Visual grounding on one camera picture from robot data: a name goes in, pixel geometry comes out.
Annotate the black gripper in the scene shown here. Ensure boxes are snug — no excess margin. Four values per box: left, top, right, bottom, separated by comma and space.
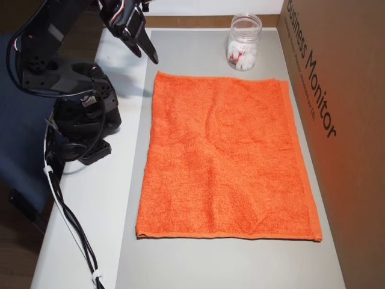
99, 0, 159, 64

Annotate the orange terry towel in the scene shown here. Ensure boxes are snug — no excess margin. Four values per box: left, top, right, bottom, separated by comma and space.
134, 70, 324, 243

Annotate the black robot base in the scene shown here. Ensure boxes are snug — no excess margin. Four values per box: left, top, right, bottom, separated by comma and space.
52, 90, 123, 166

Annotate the brown cardboard back panel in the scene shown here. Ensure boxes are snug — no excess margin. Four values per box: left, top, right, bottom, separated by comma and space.
144, 13, 283, 31

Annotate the red white eraser packet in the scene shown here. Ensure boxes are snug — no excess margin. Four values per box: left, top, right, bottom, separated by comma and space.
228, 45, 248, 66

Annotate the clear plastic jar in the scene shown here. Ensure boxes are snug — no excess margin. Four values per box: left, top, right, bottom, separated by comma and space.
226, 13, 262, 72

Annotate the blue office chair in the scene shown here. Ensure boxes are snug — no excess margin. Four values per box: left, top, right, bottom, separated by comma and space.
0, 31, 66, 234

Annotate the grey table mat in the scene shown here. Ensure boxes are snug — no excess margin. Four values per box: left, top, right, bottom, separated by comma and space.
115, 29, 347, 289

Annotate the brown cardboard monitor box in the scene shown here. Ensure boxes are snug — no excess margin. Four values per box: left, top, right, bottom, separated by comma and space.
278, 0, 385, 289

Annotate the black cable bundle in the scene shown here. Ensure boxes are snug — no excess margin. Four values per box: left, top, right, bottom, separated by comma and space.
42, 119, 106, 289

